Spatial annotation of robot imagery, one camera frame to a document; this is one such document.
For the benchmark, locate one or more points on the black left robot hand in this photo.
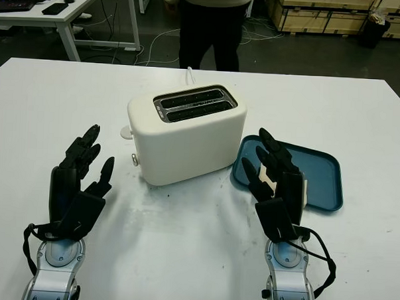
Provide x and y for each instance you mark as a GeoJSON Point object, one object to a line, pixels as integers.
{"type": "Point", "coordinates": [65, 187]}

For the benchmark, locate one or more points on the silver toaster dial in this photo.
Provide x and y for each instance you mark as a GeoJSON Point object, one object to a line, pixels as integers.
{"type": "Point", "coordinates": [134, 159]}

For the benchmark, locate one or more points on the white office desk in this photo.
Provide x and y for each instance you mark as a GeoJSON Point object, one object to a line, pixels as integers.
{"type": "Point", "coordinates": [77, 1]}

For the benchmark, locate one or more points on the cream white two-slot toaster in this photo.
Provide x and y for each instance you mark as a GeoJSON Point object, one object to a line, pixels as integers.
{"type": "Point", "coordinates": [186, 149]}

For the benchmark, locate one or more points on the white shoe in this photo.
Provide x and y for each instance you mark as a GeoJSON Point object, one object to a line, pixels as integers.
{"type": "Point", "coordinates": [83, 15]}
{"type": "Point", "coordinates": [77, 30]}

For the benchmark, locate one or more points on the blue plastic tray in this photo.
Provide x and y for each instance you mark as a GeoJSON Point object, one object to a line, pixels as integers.
{"type": "Point", "coordinates": [321, 175]}

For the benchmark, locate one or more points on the person in black trousers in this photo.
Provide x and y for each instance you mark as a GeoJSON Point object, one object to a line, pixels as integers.
{"type": "Point", "coordinates": [209, 24]}

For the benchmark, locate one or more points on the white bread slice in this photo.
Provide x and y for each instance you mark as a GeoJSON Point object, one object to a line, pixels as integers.
{"type": "Point", "coordinates": [270, 188]}

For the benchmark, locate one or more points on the black smartphone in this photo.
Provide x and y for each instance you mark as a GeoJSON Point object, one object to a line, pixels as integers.
{"type": "Point", "coordinates": [55, 8]}

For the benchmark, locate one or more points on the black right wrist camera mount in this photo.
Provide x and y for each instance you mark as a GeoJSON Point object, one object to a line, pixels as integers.
{"type": "Point", "coordinates": [276, 219]}

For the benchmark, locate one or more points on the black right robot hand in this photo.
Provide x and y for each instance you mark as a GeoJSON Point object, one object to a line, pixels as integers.
{"type": "Point", "coordinates": [292, 194]}

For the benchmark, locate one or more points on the white toaster lever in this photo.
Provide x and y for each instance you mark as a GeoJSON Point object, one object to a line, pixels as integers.
{"type": "Point", "coordinates": [125, 131]}

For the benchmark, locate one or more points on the black trash bin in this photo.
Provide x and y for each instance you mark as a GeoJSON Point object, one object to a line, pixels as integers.
{"type": "Point", "coordinates": [374, 31]}

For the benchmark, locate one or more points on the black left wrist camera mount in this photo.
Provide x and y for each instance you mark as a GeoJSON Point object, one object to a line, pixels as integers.
{"type": "Point", "coordinates": [81, 214]}

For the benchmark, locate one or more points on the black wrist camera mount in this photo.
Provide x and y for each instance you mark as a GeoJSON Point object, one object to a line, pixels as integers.
{"type": "Point", "coordinates": [276, 219]}
{"type": "Point", "coordinates": [81, 214]}

